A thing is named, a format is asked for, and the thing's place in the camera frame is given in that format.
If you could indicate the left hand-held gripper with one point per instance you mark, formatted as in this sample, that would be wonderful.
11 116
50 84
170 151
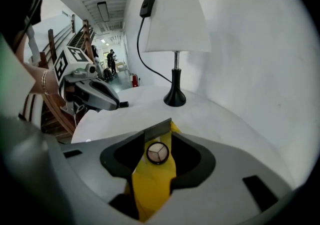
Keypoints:
72 61

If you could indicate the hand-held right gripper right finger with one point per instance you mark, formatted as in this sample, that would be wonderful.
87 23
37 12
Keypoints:
230 169

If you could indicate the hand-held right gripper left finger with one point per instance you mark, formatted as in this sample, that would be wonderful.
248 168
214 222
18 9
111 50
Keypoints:
95 164

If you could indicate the small black stick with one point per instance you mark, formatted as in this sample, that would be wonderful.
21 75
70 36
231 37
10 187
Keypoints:
124 104

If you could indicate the yellow box tray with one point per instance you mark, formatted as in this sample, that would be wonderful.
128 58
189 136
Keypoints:
152 189

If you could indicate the small round dark-rimmed object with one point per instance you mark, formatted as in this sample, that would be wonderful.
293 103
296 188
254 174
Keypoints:
157 153

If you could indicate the person's left forearm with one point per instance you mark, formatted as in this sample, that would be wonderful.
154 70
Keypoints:
32 76

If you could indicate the white round table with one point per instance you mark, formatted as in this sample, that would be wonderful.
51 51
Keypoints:
212 124

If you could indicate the red fire extinguisher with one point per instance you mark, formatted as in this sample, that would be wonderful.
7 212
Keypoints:
134 81

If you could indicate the wooden staircase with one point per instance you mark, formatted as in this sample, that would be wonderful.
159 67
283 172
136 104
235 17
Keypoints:
82 41

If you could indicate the ceiling light panel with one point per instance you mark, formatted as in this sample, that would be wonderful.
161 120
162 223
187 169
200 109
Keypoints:
103 11

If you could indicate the person's black and white jacket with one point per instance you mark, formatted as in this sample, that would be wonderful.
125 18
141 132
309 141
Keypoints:
15 81

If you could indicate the white table lamp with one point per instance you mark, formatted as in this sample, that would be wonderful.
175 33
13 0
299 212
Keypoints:
177 24

